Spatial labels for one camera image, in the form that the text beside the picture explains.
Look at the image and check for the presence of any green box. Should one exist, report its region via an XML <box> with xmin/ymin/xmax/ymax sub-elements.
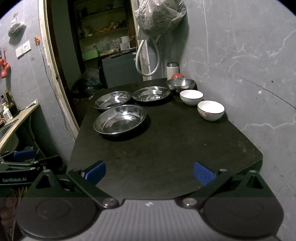
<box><xmin>82</xmin><ymin>49</ymin><xmax>100</xmax><ymax>61</ymax></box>

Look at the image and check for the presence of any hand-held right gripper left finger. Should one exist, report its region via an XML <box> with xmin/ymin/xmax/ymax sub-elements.
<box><xmin>28</xmin><ymin>160</ymin><xmax>119</xmax><ymax>209</ymax></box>

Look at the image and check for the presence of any black plastic bag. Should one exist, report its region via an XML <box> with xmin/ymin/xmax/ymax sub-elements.
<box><xmin>70</xmin><ymin>68</ymin><xmax>103</xmax><ymax>98</ymax></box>

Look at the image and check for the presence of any person's left hand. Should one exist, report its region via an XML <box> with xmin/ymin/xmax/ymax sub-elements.
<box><xmin>0</xmin><ymin>193</ymin><xmax>20</xmax><ymax>232</ymax></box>

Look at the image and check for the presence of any red plastic bag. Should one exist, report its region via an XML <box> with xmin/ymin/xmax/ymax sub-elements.
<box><xmin>0</xmin><ymin>50</ymin><xmax>11</xmax><ymax>79</ymax></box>

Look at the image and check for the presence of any stainless steel plate with sticker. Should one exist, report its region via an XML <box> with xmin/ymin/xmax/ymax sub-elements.
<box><xmin>132</xmin><ymin>86</ymin><xmax>171</xmax><ymax>102</ymax></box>

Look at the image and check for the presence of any stainless steel bowl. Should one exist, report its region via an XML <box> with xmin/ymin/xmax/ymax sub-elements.
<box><xmin>166</xmin><ymin>78</ymin><xmax>196</xmax><ymax>93</ymax></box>

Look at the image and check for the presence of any wooden shelf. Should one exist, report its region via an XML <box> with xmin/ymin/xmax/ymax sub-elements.
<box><xmin>74</xmin><ymin>0</ymin><xmax>137</xmax><ymax>58</ymax></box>

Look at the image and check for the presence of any white hose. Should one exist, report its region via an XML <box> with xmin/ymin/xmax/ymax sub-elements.
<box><xmin>135</xmin><ymin>39</ymin><xmax>160</xmax><ymax>77</ymax></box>

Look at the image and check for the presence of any white door frame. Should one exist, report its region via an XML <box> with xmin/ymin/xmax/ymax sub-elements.
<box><xmin>38</xmin><ymin>0</ymin><xmax>80</xmax><ymax>137</ymax></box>

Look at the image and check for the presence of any dark glass bottle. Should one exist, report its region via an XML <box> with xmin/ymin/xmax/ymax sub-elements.
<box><xmin>5</xmin><ymin>89</ymin><xmax>19</xmax><ymax>114</ymax></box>

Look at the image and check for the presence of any steel sink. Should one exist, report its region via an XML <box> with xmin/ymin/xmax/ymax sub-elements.
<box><xmin>0</xmin><ymin>118</ymin><xmax>19</xmax><ymax>151</ymax></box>

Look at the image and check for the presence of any white bowl with red rim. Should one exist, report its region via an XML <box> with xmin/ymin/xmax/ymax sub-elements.
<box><xmin>197</xmin><ymin>100</ymin><xmax>225</xmax><ymax>122</ymax></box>

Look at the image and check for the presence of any wooden counter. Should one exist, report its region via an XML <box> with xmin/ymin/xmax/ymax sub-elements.
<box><xmin>0</xmin><ymin>103</ymin><xmax>40</xmax><ymax>149</ymax></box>

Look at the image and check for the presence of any small white bottle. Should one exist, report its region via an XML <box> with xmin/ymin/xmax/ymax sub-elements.
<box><xmin>2</xmin><ymin>103</ymin><xmax>13</xmax><ymax>122</ymax></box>

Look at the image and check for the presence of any grey hanging bag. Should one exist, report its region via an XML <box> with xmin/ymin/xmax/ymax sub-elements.
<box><xmin>8</xmin><ymin>20</ymin><xmax>26</xmax><ymax>37</ymax></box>

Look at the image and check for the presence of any white thermos cup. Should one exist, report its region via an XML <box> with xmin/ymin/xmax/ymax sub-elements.
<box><xmin>167</xmin><ymin>62</ymin><xmax>179</xmax><ymax>80</ymax></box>

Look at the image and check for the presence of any white wall switch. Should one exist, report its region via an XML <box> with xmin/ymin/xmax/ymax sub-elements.
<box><xmin>15</xmin><ymin>40</ymin><xmax>31</xmax><ymax>58</ymax></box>

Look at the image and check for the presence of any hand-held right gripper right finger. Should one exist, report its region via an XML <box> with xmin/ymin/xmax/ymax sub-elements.
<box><xmin>176</xmin><ymin>161</ymin><xmax>276</xmax><ymax>209</ymax></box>

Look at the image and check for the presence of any plastic bag of greens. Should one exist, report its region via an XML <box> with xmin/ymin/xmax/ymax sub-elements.
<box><xmin>135</xmin><ymin>0</ymin><xmax>187</xmax><ymax>42</ymax></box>

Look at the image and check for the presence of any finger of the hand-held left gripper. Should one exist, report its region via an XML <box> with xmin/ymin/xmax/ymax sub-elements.
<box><xmin>0</xmin><ymin>156</ymin><xmax>62</xmax><ymax>173</ymax></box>
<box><xmin>0</xmin><ymin>149</ymin><xmax>37</xmax><ymax>163</ymax></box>

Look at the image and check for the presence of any grey cabinet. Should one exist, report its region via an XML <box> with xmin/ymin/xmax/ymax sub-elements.
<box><xmin>100</xmin><ymin>52</ymin><xmax>144</xmax><ymax>88</ymax></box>

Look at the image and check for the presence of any white ceramic bowl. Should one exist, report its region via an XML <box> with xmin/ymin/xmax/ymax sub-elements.
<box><xmin>180</xmin><ymin>89</ymin><xmax>204</xmax><ymax>106</ymax></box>

